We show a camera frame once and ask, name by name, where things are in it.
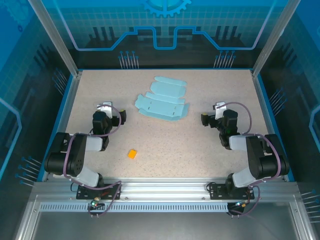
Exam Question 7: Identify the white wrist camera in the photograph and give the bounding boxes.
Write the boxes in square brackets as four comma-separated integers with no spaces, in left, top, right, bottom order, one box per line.
[212,101,228,120]
[96,101,113,120]

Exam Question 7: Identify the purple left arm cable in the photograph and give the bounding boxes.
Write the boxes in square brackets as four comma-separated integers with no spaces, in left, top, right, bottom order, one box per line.
[63,103,123,219]

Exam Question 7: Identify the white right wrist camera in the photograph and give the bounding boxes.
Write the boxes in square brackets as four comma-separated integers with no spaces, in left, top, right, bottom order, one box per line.
[212,101,228,120]

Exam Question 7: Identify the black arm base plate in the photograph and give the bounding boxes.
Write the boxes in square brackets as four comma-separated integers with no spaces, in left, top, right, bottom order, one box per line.
[76,183,121,201]
[207,182,255,200]

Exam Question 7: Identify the light blue paper box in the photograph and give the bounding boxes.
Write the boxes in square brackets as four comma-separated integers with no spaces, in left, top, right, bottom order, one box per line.
[134,75,191,123]

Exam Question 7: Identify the grey metal shelf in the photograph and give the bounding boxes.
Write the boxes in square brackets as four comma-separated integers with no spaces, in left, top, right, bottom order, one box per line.
[13,194,315,240]

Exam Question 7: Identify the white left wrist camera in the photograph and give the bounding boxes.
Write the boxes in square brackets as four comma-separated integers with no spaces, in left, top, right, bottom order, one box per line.
[96,101,113,120]

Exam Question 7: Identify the aluminium mounting rail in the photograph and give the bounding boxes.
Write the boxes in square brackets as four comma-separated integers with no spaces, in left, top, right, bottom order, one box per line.
[32,176,301,202]

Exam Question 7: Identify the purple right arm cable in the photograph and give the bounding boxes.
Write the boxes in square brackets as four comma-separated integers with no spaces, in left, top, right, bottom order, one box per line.
[216,101,287,219]

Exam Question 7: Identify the small orange block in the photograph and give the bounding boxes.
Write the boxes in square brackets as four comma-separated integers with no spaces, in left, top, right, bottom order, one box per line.
[126,148,139,160]

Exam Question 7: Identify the slotted grey cable duct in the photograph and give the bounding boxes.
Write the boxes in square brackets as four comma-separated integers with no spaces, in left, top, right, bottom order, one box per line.
[39,202,230,214]

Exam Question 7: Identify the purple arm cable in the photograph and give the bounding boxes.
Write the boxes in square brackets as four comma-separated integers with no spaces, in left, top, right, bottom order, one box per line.
[216,101,287,219]
[63,103,123,219]

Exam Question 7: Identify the aluminium frame post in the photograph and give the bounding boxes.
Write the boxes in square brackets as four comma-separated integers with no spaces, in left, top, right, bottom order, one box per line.
[27,0,84,77]
[250,0,305,78]

